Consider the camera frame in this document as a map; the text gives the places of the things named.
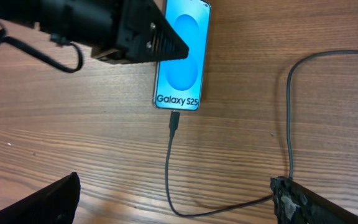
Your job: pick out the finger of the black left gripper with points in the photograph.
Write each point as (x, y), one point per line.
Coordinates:
(146, 35)

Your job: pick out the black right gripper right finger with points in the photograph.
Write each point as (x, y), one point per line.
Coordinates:
(295, 204)

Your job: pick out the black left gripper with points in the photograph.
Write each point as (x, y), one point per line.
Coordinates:
(94, 23)

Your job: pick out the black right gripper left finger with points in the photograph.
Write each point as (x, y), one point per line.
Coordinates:
(53, 204)

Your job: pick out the blue Galaxy S25 smartphone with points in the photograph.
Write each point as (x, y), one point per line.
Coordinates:
(178, 83)

